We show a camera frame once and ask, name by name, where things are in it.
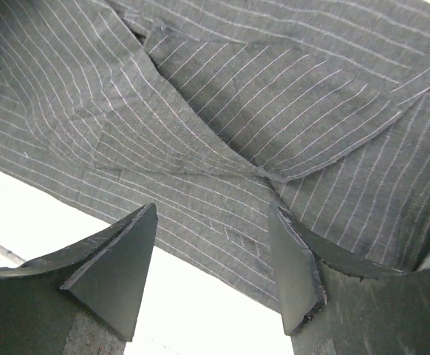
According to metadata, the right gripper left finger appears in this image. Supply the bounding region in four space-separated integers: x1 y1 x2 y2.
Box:
0 203 157 354

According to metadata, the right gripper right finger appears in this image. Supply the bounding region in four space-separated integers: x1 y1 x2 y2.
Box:
268 204 430 354

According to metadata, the black pinstripe long sleeve shirt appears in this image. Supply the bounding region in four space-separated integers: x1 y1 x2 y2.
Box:
0 1 430 309

